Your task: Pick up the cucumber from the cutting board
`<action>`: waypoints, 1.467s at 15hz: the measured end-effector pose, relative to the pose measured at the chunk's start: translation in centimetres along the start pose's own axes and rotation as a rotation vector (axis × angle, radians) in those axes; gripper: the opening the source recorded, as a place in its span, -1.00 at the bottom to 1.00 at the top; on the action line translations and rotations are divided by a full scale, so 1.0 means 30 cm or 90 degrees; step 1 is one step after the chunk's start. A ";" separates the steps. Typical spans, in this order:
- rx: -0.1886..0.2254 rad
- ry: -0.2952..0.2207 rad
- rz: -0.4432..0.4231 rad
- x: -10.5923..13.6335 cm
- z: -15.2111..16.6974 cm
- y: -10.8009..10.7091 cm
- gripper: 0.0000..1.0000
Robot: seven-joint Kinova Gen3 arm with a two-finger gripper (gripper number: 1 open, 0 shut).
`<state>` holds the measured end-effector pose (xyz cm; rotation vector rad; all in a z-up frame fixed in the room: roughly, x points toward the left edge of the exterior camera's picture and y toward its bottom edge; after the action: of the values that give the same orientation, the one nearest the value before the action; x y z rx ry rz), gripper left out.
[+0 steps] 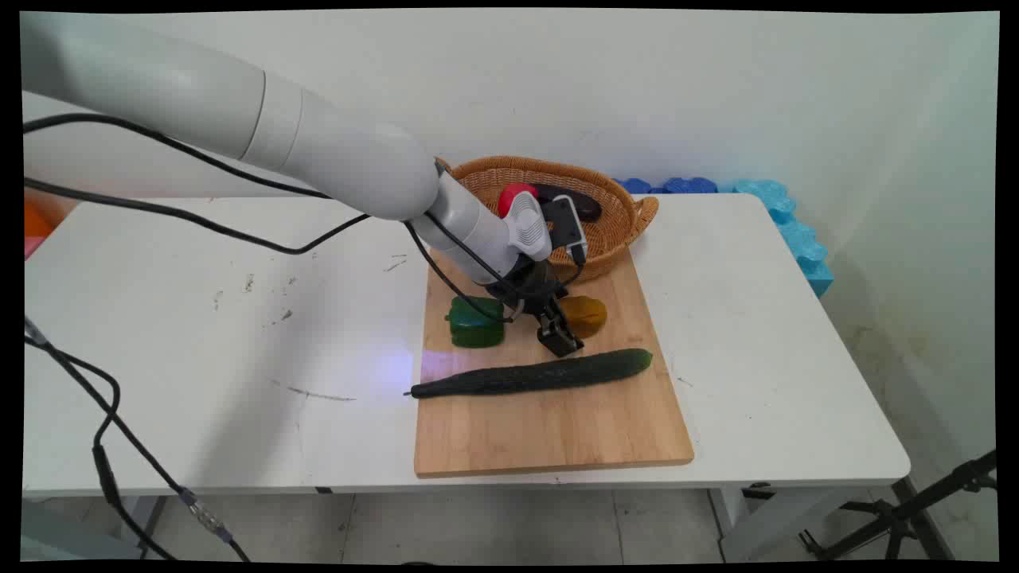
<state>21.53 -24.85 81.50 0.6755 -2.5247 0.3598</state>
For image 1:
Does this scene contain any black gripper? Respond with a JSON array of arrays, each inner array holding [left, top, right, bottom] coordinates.
[[486, 256, 586, 358]]

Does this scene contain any long dark green cucumber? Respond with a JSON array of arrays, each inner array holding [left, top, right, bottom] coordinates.
[[404, 348, 654, 400]]

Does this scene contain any yellow toy bell pepper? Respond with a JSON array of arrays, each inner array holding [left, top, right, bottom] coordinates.
[[559, 295, 608, 339]]

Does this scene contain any green toy bell pepper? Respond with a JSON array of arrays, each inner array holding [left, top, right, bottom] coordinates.
[[445, 296, 507, 349]]

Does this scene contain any wooden cutting board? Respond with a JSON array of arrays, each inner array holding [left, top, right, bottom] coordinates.
[[413, 245, 695, 479]]

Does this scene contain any woven wicker basket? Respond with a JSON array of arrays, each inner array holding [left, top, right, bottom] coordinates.
[[435, 155, 660, 284]]

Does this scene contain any dark purple toy eggplant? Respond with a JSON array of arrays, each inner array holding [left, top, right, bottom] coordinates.
[[532, 183, 603, 224]]

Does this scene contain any red toy strawberry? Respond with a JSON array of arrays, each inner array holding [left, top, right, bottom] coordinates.
[[498, 182, 539, 217]]

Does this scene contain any light blue foam strip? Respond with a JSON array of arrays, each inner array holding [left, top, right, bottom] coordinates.
[[732, 179, 836, 298]]

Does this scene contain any white table leg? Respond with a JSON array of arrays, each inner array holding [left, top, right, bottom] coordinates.
[[709, 481, 910, 563]]

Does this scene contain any black tripod stand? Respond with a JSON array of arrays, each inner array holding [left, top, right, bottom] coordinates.
[[798, 449, 998, 562]]

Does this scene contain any orange object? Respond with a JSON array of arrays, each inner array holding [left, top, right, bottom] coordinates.
[[24, 197, 58, 240]]

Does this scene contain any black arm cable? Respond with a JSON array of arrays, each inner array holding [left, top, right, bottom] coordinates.
[[22, 177, 515, 324], [22, 113, 334, 200]]

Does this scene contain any black cable with connector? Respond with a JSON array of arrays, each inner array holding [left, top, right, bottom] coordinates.
[[22, 317, 252, 563]]

